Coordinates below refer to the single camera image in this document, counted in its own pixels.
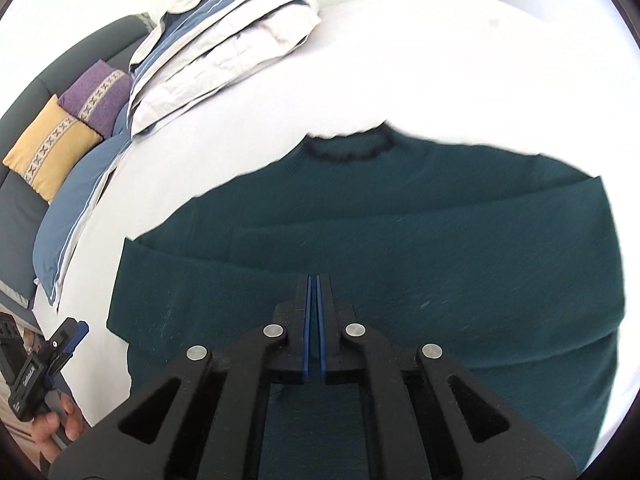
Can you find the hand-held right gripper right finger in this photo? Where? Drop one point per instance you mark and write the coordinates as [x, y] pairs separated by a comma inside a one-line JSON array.
[[322, 332]]

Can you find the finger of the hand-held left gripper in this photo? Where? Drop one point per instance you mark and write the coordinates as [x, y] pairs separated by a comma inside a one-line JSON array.
[[67, 337]]

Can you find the grey sofa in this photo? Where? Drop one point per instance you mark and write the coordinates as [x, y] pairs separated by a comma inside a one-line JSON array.
[[22, 220]]

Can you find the person's left hand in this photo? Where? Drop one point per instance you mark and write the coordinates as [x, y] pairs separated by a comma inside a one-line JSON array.
[[55, 425]]

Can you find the folded white blue duvet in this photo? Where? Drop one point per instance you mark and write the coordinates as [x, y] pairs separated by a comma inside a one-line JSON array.
[[215, 55]]

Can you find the dark green knit sweater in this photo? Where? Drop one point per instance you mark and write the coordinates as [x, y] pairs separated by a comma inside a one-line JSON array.
[[425, 260]]

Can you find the purple patterned cushion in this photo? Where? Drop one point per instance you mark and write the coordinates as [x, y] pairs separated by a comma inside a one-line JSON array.
[[95, 92]]

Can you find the yellow patterned cushion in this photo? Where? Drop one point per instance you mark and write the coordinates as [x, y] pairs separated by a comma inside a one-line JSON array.
[[50, 150]]

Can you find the blue pillow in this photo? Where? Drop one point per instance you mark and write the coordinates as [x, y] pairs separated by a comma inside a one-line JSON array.
[[75, 210]]

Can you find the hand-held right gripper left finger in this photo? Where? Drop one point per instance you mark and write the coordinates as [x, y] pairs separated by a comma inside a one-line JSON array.
[[305, 332]]

